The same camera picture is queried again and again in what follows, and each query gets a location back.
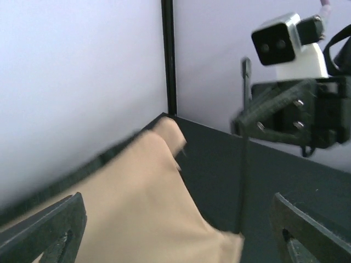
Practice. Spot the beige pet tent fabric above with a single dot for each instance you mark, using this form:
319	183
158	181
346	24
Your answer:
139	210

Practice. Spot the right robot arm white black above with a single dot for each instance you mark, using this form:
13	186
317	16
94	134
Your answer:
340	46

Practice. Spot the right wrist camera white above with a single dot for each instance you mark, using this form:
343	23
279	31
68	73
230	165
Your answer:
290	44

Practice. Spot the right black frame post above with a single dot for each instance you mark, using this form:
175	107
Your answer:
169	51

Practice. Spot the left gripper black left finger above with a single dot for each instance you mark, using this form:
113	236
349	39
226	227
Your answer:
55	233

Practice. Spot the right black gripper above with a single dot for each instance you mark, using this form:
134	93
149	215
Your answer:
309	113

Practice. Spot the black tent pole one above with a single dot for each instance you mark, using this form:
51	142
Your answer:
246	76

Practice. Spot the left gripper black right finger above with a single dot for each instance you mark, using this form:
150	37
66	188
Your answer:
303	235

